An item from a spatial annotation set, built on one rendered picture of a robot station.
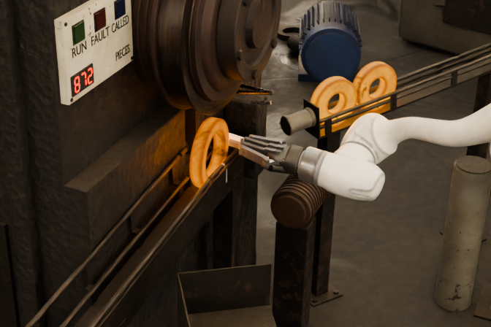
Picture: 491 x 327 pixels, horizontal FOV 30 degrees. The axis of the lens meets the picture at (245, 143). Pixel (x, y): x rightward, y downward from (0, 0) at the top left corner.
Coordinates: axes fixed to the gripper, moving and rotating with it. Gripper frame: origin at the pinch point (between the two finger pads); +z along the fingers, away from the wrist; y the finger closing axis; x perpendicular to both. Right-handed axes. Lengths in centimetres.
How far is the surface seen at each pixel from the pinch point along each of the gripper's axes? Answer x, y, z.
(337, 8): -45, 223, 38
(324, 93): 1.8, 37.1, -12.9
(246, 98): 5.3, 14.5, 2.3
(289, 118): -4.6, 28.1, -6.5
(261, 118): 0.2, 15.2, -2.6
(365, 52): -76, 250, 26
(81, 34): 44, -49, 15
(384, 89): -1, 56, -26
